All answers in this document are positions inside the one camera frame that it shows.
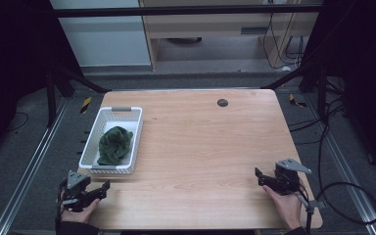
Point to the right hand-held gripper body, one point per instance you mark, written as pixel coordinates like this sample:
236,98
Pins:
285,178

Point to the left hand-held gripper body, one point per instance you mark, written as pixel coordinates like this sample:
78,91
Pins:
76,189

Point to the dark green cloth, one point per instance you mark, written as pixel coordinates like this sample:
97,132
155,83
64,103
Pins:
114,145

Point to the white plastic basket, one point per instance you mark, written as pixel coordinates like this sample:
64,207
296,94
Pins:
112,140

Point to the person's left hand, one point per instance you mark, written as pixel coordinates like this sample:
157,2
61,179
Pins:
78,215

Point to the person's right hand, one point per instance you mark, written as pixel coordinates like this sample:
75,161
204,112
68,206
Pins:
285,205

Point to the person's left sleeve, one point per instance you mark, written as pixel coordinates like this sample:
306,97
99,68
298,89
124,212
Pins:
76,227

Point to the yellow black striped tape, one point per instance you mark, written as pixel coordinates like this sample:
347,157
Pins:
85,104
296,101

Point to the grey table grommet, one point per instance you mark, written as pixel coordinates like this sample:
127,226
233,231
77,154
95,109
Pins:
222,103

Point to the black metal stand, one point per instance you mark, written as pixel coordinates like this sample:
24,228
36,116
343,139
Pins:
310,81
58,88

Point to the wooden cabinet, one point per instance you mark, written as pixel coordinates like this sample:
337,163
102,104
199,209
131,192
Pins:
222,32

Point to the white cabinet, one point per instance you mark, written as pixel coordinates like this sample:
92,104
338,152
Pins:
104,36

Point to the black horizontal bar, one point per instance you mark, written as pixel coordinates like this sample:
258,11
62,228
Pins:
182,11

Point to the aluminium floor rail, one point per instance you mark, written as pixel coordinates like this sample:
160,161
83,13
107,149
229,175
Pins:
346,173
26,176

